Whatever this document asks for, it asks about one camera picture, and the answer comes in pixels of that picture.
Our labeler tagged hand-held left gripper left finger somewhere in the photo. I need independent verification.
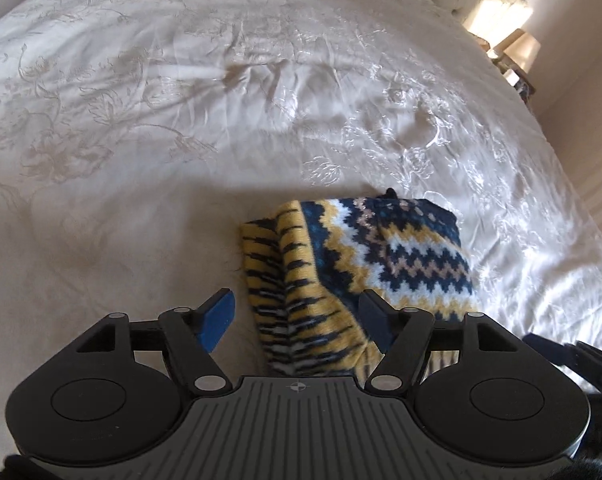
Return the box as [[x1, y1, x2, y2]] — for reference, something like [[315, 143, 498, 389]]
[[75, 288, 236, 394]]

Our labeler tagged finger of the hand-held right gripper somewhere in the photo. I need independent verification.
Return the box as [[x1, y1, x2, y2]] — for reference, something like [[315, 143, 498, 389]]
[[523, 332, 602, 401]]

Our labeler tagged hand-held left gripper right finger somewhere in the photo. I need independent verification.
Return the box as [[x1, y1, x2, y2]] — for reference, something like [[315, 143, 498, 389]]
[[358, 289, 522, 394]]

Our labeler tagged navy yellow zigzag knit sweater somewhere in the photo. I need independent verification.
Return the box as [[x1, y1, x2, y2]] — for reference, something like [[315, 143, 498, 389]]
[[238, 187, 482, 379]]

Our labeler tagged cream embroidered bedspread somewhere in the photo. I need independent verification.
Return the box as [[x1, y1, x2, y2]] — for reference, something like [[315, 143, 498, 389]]
[[0, 0, 602, 396]]

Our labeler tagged cream shade table lamp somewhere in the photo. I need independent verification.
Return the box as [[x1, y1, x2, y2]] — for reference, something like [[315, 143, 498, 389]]
[[502, 29, 542, 75]]

